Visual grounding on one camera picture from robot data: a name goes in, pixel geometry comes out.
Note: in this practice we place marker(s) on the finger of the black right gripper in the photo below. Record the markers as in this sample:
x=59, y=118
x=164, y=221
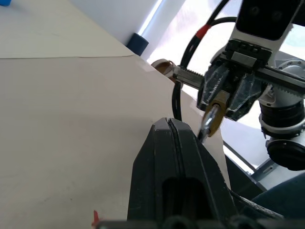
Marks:
x=245, y=97
x=213, y=83

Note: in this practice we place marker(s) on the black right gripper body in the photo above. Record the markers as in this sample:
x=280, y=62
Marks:
x=247, y=56

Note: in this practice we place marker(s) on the dark blue rounded object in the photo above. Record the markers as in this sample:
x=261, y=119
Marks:
x=283, y=200

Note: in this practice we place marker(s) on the brown tape roll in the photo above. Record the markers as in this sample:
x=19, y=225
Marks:
x=164, y=68

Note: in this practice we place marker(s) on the brass padlock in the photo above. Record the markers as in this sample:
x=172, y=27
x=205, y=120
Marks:
x=218, y=119

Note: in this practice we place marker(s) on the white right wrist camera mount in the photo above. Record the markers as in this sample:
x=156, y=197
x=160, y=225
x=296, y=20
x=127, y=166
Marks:
x=259, y=21

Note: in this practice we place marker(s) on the grey metal frame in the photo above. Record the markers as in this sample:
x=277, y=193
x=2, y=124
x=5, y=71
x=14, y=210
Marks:
x=252, y=174

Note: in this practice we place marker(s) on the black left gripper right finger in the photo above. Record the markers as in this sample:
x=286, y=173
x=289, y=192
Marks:
x=202, y=181

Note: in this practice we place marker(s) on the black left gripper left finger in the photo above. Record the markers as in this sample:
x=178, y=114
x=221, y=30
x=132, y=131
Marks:
x=150, y=171

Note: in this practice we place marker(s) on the dark blue cylinder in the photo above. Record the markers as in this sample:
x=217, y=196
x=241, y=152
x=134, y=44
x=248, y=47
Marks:
x=137, y=44

